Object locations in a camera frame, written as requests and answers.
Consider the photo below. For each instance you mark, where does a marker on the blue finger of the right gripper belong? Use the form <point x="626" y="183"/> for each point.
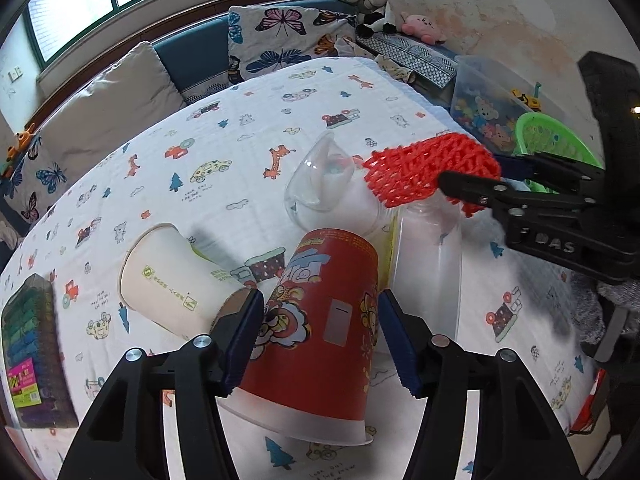
<point x="516" y="167"/>
<point x="470" y="189"/>

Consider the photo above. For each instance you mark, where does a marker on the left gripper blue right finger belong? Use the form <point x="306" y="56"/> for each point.
<point x="403" y="333"/>

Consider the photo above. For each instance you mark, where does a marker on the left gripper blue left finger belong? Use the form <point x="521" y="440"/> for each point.
<point x="241" y="330"/>

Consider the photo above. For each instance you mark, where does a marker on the red paper cup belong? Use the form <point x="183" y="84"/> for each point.
<point x="309" y="372"/>

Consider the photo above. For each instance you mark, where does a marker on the red foam fruit net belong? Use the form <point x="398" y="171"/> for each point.
<point x="406" y="174"/>

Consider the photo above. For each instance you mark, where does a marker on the clear plastic jar white lid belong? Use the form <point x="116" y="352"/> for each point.
<point x="426" y="268"/>

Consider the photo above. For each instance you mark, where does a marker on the orange toy on sofa arm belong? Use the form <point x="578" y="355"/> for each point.
<point x="20" y="146"/>

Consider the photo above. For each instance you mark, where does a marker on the green perforated plastic basket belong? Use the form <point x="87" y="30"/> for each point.
<point x="537" y="132"/>

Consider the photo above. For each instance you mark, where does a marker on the clear plastic toy bin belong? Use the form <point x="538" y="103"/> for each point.
<point x="489" y="98"/>

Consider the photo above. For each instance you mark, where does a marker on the white paper cup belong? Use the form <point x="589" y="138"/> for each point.
<point x="163" y="279"/>

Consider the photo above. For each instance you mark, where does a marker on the grey patterned blanket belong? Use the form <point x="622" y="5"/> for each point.
<point x="415" y="57"/>

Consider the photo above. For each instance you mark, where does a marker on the beige patterned cloth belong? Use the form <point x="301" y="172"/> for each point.
<point x="346" y="46"/>

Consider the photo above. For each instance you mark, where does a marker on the clear plastic dome lid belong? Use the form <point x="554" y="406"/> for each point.
<point x="328" y="191"/>

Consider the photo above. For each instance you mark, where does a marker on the printed white table cloth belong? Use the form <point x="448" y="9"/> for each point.
<point x="218" y="170"/>

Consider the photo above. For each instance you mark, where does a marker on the pink plush toy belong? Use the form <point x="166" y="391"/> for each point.
<point x="422" y="28"/>

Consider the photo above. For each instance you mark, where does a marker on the cow plush toy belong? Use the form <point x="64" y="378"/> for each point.
<point x="376" y="16"/>

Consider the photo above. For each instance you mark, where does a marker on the butterfly print armrest cover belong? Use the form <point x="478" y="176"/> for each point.
<point x="36" y="183"/>

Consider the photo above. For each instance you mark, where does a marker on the beige sofa cushion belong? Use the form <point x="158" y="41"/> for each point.
<point x="133" y="94"/>

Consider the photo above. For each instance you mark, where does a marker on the butterfly print pillow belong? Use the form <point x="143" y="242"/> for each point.
<point x="263" y="39"/>

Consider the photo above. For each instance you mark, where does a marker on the blue sofa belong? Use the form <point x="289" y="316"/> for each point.
<point x="193" y="46"/>

